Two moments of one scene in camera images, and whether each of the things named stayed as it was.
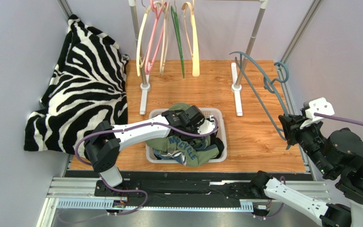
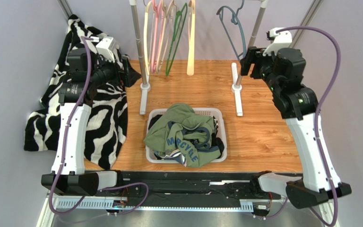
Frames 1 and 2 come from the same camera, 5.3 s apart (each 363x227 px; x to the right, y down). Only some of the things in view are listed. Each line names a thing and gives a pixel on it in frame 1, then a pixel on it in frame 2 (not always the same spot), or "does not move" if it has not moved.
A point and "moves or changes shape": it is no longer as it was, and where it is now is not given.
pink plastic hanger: x=147 y=67 moves or changes shape
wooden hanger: x=194 y=54 moves or changes shape
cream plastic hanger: x=146 y=11 moves or changes shape
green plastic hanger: x=177 y=21 moves or changes shape
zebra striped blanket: x=87 y=85 does not move
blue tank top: x=178 y=155 does not move
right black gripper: x=291 y=126 to x=251 y=59
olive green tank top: x=194 y=151 does not move
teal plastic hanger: x=280 y=74 to x=235 y=19
